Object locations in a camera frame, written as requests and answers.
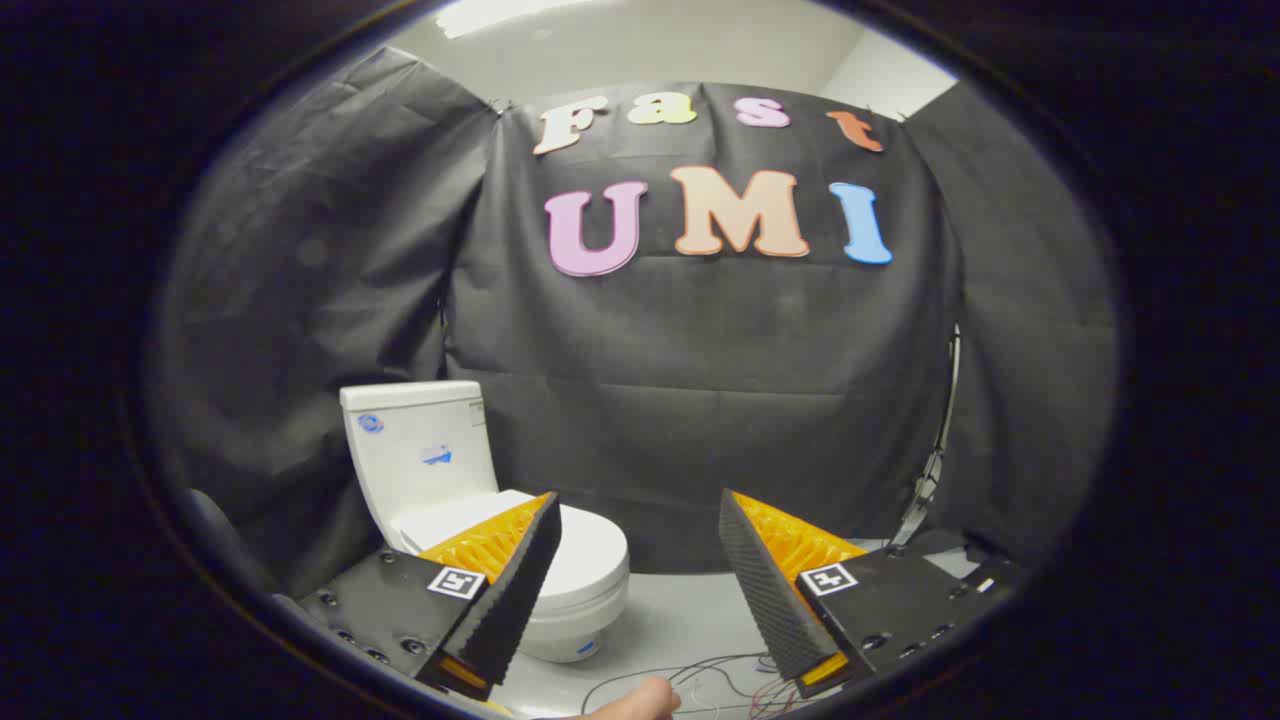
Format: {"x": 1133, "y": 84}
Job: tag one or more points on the metal stand pole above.
{"x": 935, "y": 460}

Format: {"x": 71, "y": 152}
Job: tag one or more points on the black backdrop cloth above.
{"x": 700, "y": 350}

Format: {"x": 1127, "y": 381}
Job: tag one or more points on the white toilet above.
{"x": 420, "y": 440}

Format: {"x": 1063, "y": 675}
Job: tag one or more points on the white toilet lid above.
{"x": 592, "y": 550}

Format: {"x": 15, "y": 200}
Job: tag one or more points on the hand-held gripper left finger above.
{"x": 510, "y": 600}

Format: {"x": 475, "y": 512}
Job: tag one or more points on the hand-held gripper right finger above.
{"x": 765, "y": 590}

